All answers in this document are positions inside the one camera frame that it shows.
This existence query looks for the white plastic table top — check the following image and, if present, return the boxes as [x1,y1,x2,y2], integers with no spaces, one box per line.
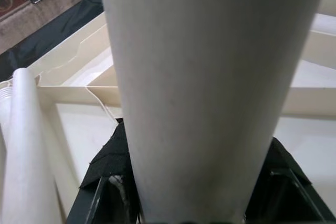
[0,0,336,224]

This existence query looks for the black tablecloth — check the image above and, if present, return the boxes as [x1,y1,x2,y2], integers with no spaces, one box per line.
[0,0,106,63]

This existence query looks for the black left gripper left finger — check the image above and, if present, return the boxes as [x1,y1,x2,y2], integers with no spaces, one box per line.
[67,118,144,224]

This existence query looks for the white plastic table leg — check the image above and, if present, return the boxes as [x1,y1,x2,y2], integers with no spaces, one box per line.
[0,68,65,224]
[96,0,330,224]

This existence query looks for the beige cardboard box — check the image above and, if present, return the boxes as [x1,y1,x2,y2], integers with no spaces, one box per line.
[0,0,99,55]

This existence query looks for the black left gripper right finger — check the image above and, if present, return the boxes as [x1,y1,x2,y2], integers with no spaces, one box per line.
[244,136,328,224]

